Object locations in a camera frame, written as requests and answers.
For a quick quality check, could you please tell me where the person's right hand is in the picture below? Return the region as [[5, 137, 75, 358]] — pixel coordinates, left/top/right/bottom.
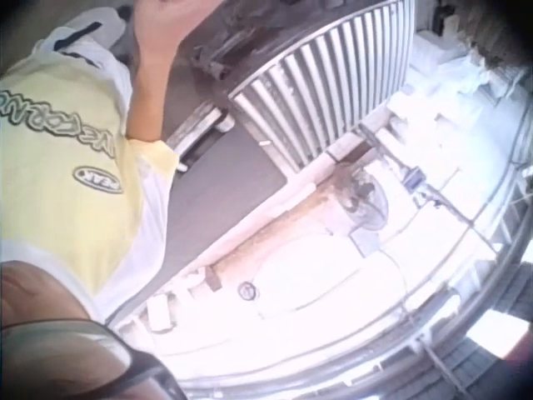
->
[[136, 0, 224, 54]]

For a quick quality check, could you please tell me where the dark pile of scrap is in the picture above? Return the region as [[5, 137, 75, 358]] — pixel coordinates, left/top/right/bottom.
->
[[189, 0, 301, 81]]

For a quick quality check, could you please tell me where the weathered wooden plank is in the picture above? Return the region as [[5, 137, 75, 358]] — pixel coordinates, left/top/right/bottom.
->
[[165, 101, 235, 171]]

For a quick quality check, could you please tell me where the grey metal barred gate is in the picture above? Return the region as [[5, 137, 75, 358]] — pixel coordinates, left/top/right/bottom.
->
[[227, 0, 418, 173]]

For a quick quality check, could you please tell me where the brown wooden beam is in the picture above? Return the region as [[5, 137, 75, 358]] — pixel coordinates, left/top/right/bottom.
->
[[206, 160, 367, 293]]

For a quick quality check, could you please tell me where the round electric fan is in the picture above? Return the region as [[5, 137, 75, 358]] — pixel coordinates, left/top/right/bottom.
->
[[339, 169, 391, 233]]

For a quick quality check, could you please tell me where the dark bottle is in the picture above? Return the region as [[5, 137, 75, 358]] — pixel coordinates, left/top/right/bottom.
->
[[431, 2, 449, 34]]

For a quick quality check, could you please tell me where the small white box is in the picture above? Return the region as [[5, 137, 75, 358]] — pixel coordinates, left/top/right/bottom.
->
[[146, 293, 177, 330]]

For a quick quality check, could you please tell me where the small blue box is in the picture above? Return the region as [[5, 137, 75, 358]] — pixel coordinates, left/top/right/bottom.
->
[[406, 166, 426, 188]]

